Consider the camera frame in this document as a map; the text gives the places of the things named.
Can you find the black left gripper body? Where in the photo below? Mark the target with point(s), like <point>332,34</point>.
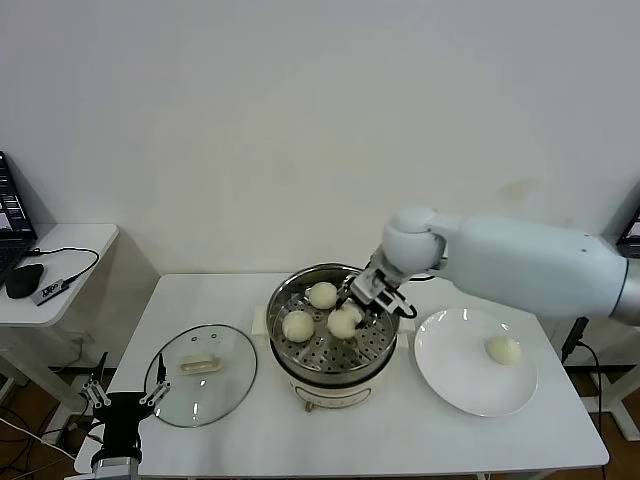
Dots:
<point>122,415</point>

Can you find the round white plate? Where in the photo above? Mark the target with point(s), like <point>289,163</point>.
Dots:
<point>450,370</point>

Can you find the black laptop beside label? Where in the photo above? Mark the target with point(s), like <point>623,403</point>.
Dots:
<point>630,235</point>

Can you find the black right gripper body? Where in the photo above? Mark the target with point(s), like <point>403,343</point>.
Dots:
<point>372,284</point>

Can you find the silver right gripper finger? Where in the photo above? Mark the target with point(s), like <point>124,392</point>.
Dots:
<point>360,321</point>
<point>345,296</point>

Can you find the black laptop with lit screen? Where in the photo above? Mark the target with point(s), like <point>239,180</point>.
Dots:
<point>12,215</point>

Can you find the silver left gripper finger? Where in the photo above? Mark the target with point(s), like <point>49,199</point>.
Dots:
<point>157,392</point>
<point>97,392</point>

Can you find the white side table with label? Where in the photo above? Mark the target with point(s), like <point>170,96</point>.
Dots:
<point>622,360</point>

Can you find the stainless steel steamer basket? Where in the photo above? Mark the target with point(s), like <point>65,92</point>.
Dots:
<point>350,355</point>

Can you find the white steamed baozi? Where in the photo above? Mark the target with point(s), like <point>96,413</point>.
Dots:
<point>342,324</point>
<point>504,350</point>
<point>322,295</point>
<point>298,326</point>

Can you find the grey usb adapter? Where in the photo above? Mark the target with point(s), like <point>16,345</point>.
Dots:
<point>50,291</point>

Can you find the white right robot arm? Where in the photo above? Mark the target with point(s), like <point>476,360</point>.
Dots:
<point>525,260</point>

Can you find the white rounded side table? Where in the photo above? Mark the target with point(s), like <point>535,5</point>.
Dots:
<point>75,260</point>

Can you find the round glass pot lid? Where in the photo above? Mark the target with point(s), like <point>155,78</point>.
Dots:
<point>220,395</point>

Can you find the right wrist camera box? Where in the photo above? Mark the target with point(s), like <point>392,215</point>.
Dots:
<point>387,301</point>

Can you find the black computer mouse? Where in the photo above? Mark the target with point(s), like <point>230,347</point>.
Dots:
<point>24,281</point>

